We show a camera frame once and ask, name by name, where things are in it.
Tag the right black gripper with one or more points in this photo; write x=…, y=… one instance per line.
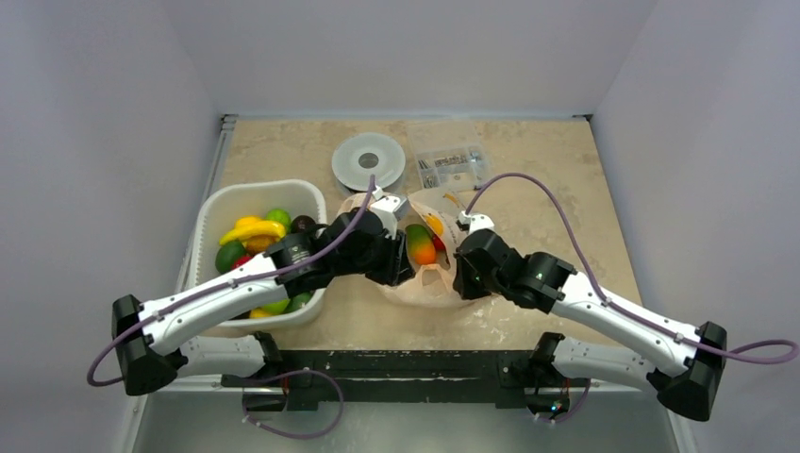
x=466, y=269

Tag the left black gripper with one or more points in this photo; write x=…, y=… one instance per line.
x=396, y=269

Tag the green orange mango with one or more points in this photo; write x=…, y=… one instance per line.
x=420, y=244

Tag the red orange fake fruit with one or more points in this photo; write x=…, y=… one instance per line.
x=438, y=243

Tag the orange printed plastic bag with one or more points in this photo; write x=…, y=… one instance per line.
x=432, y=285

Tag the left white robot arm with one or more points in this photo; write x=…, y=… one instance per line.
x=148, y=336

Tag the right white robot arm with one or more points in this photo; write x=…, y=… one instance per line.
x=672, y=360

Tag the dark brown plum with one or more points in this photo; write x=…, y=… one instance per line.
x=302, y=223

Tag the grey filament spool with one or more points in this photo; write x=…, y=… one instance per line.
x=369, y=154

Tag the clear screw organizer box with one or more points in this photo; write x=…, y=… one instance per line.
x=449, y=154

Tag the small green lime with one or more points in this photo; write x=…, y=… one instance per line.
x=280, y=216

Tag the large green apple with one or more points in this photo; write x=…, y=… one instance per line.
x=276, y=308

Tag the yellow banana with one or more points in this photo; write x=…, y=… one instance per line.
x=258, y=228

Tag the white plastic basket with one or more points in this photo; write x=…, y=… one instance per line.
x=219, y=214

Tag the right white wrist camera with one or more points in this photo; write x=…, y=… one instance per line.
x=473, y=222

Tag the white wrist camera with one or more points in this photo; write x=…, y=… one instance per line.
x=473, y=222
x=389, y=208

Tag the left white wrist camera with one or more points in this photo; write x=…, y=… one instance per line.
x=389, y=208

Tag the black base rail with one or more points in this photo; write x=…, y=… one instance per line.
x=299, y=380

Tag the aluminium frame rail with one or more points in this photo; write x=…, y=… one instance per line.
x=136, y=406

